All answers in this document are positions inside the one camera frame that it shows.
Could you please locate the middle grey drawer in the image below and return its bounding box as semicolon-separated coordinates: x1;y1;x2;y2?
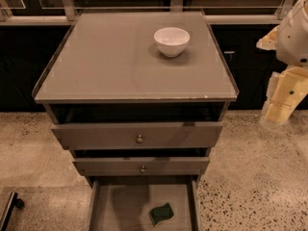
73;157;209;176

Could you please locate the black wheeled base corner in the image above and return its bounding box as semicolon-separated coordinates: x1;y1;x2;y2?
0;192;24;231

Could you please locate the metal railing frame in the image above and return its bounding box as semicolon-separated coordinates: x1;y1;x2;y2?
0;0;297;25

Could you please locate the top drawer metal knob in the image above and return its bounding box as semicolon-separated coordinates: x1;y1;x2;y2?
136;135;143;143

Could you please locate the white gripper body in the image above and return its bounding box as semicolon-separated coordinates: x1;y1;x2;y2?
276;0;308;66

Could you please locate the white ceramic bowl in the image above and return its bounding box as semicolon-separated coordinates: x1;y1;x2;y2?
154;27;191;57

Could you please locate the grey drawer cabinet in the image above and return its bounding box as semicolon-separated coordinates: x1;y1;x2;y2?
32;11;240;231

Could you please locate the top grey drawer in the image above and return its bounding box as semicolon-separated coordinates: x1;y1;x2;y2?
52;122;222;150

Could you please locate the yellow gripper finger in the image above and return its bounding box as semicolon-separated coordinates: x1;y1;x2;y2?
261;65;308;127
256;26;278;51

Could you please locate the bottom grey open drawer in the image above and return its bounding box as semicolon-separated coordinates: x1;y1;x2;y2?
86;177;202;231

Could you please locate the green yellow sponge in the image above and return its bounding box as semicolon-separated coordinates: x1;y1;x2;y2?
149;203;174;226

